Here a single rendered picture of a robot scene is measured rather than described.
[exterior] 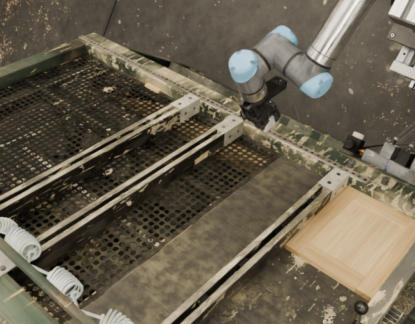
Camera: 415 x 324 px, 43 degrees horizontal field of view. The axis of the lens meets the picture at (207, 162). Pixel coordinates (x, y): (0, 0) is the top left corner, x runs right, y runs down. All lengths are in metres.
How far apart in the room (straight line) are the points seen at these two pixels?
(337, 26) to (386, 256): 0.81
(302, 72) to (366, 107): 1.61
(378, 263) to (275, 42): 0.78
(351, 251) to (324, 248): 0.08
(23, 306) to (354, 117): 2.03
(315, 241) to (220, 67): 1.81
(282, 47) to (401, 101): 1.58
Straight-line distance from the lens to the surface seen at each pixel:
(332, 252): 1.74
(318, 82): 1.32
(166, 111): 2.19
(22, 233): 1.51
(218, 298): 1.50
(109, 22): 3.99
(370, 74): 2.94
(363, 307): 1.43
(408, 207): 1.94
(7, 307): 1.50
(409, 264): 1.76
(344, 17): 1.30
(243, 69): 1.34
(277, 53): 1.38
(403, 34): 1.85
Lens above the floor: 2.80
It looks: 57 degrees down
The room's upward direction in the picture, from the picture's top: 89 degrees counter-clockwise
